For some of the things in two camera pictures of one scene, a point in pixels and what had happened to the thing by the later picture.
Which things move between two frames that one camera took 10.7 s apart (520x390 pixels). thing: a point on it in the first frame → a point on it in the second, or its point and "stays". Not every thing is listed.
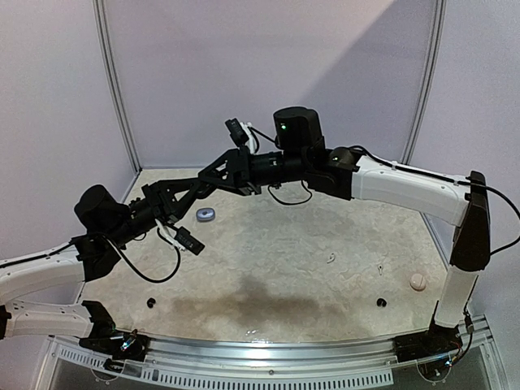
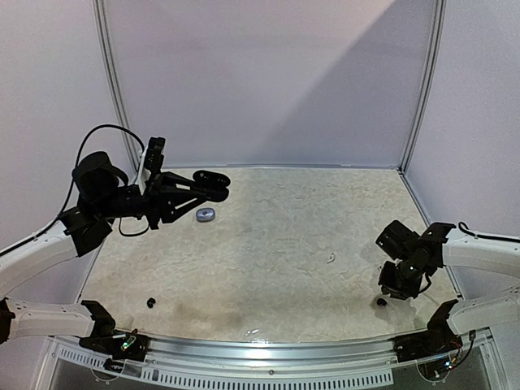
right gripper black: x=240 y=171 → x=395 y=287
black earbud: x=150 y=302 stays
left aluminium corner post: x=98 y=7 stays
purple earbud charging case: x=205 y=214 stays
